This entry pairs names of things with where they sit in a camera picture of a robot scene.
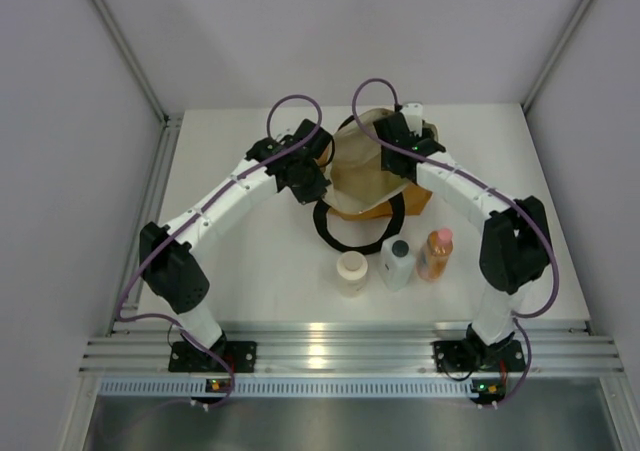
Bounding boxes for right rear frame post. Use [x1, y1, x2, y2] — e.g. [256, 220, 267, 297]
[521, 0, 596, 115]

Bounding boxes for frame post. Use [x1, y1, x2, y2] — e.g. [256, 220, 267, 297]
[87, 0, 168, 123]
[521, 0, 596, 115]

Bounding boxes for left rear frame post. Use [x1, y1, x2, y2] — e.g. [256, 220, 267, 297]
[87, 0, 168, 123]

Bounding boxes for orange liquid bottle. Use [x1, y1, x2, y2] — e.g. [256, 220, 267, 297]
[416, 228, 453, 281]

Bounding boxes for white bottle black cap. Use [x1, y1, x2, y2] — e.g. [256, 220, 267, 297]
[380, 236, 415, 292]

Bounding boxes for slotted grey cable duct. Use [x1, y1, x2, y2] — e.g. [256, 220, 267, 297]
[99, 377, 499, 398]

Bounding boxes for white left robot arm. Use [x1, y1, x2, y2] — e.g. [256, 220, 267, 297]
[139, 119, 333, 371]

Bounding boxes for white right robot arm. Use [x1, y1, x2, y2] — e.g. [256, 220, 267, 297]
[373, 111, 559, 371]

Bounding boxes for cream round jar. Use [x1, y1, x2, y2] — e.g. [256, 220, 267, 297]
[336, 251, 369, 298]

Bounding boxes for tan canvas bag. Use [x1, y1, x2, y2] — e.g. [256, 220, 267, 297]
[313, 105, 444, 255]

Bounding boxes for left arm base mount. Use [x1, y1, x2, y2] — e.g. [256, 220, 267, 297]
[168, 339, 258, 374]

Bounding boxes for aluminium frame rail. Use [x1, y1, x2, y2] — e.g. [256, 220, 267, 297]
[79, 321, 624, 377]
[104, 112, 184, 336]

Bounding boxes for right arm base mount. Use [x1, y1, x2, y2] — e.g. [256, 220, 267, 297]
[432, 338, 526, 374]

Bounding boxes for left aluminium frame rail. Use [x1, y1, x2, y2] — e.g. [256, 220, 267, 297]
[104, 112, 184, 336]

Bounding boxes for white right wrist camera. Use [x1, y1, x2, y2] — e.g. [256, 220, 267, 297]
[399, 102, 423, 134]

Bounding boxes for front aluminium frame rail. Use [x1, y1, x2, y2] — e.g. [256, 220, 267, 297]
[79, 321, 624, 377]

